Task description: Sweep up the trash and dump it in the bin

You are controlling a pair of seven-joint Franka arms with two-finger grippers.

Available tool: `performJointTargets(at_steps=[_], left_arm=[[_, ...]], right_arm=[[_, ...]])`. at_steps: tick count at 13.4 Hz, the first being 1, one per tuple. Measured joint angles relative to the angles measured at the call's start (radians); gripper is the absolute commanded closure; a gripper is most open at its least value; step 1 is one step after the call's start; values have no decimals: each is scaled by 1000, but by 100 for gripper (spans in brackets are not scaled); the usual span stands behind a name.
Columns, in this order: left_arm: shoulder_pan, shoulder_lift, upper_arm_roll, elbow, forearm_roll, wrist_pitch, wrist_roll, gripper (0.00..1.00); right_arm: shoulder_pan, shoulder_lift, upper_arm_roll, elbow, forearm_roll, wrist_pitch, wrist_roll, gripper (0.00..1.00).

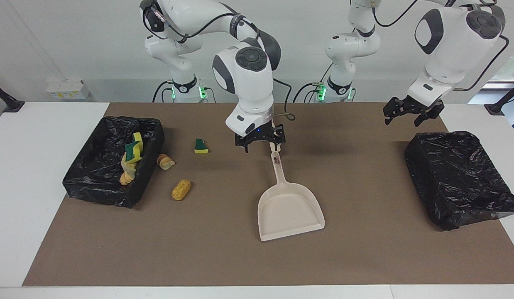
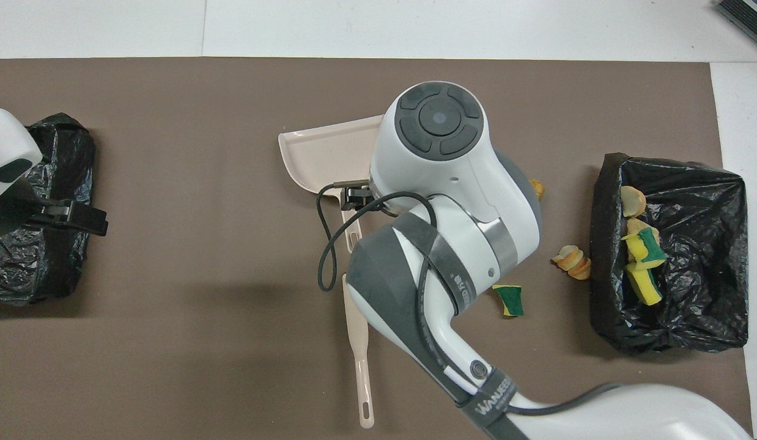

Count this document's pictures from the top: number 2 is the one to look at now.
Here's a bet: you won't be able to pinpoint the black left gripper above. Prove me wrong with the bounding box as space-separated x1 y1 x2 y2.
0 194 109 238

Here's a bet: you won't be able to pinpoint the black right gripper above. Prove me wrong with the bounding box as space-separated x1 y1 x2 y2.
341 185 380 212

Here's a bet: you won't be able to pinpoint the beige plastic dustpan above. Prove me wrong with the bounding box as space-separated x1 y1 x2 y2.
278 115 385 254

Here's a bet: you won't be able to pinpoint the beige brush black bristles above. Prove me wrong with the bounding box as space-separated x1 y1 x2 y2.
342 273 376 429

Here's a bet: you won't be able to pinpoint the small green yellow sponge piece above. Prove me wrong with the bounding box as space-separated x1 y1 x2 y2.
492 284 525 318

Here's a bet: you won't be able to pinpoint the pale lumpy foam chunk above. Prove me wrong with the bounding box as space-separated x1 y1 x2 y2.
626 218 660 245

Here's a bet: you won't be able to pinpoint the yellow notched sponge piece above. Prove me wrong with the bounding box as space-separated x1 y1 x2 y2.
623 227 668 271

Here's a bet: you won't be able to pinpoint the yellow sponge wedge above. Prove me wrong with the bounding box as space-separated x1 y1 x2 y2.
626 266 664 306

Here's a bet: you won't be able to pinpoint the black bag-lined bin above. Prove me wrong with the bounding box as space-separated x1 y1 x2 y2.
589 152 750 356
0 112 97 306

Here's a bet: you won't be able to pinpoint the brown table mat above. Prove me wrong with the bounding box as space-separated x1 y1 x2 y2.
0 57 754 440

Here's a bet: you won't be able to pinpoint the dark grey ribbed device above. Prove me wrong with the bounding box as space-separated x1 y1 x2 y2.
715 0 757 53

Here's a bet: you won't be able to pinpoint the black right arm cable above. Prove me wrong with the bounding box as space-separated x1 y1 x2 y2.
316 180 627 422

